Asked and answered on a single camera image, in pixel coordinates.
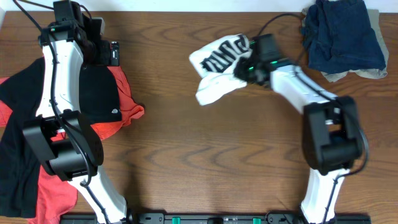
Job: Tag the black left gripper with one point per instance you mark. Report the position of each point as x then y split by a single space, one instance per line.
109 53

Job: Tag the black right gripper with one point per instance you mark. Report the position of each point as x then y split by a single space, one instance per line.
243 71

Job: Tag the white t-shirt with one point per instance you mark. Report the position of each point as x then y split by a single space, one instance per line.
215 63

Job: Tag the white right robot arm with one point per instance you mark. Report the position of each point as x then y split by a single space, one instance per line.
332 138

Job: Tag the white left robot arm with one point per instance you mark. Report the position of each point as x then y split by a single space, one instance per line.
61 136

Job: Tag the dark navy folded garment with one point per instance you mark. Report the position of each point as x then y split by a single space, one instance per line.
342 37

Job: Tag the grey-beige folded garment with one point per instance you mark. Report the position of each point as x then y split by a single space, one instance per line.
357 74

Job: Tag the black t-shirt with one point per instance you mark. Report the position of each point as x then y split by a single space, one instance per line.
22 93

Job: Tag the red-orange t-shirt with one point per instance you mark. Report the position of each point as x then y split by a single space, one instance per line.
55 197

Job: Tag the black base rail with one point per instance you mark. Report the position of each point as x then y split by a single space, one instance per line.
269 218

